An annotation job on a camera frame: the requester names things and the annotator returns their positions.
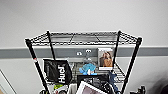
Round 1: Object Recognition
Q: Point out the white box with pink picture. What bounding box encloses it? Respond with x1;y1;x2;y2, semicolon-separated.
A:
75;80;108;94

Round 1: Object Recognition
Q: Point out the pale basket with dark spots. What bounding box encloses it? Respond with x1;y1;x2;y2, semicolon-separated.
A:
67;82;116;94

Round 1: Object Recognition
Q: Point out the small light blue plush toy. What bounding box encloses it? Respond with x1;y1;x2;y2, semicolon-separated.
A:
78;63;98;76

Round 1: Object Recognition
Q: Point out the white box with portrait photo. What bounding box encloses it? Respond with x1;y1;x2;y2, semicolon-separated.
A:
97;47;115;72

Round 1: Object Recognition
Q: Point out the black bag with white print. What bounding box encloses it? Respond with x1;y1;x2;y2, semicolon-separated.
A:
42;58;74;86

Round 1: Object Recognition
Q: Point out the blue shark plush toy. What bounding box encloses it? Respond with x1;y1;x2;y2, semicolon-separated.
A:
107;71;118;94

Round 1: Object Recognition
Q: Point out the yellow plush toy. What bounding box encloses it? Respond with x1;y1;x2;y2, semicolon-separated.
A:
53;83;67;92

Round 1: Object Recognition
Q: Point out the black wire shelf rack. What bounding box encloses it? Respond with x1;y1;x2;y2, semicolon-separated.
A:
24;29;143;94

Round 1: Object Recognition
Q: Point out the long grey wall band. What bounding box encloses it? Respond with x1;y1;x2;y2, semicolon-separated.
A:
0;46;168;60

